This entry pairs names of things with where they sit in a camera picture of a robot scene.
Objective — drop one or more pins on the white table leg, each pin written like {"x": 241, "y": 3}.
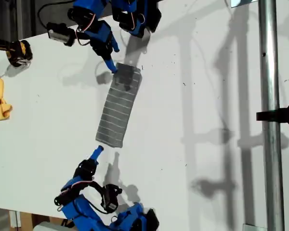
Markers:
{"x": 14, "y": 219}

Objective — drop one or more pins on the steel post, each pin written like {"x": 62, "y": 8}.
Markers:
{"x": 269, "y": 72}

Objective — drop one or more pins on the brown cardboard box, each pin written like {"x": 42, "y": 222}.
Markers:
{"x": 26, "y": 221}

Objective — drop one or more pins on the black yellow clamp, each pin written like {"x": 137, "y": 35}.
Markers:
{"x": 19, "y": 51}

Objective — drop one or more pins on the grey striped towel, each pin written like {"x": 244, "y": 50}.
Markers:
{"x": 115, "y": 115}

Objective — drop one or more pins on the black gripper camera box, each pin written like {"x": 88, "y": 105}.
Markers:
{"x": 60, "y": 33}
{"x": 110, "y": 197}

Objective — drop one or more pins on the black post clamp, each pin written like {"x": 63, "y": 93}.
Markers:
{"x": 279, "y": 115}

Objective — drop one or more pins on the white box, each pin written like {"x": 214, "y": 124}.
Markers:
{"x": 48, "y": 227}

